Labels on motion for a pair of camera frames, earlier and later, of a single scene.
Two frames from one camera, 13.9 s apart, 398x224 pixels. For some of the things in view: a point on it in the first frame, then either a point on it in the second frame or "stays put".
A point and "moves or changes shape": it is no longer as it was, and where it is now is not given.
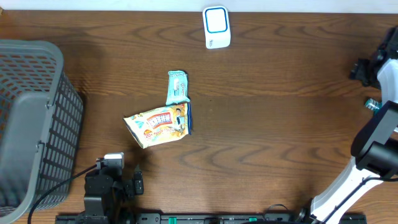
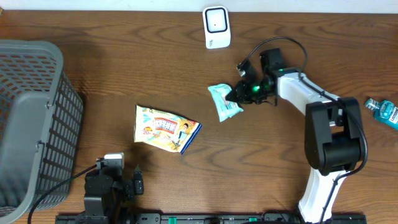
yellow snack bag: [161, 124] moves or changes shape
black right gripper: [356, 73] -> [244, 98]
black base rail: [213, 218] stays put
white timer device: [217, 28] stays put
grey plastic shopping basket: [41, 117] stays put
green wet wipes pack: [177, 91] -> [225, 109]
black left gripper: [130, 188] stays put
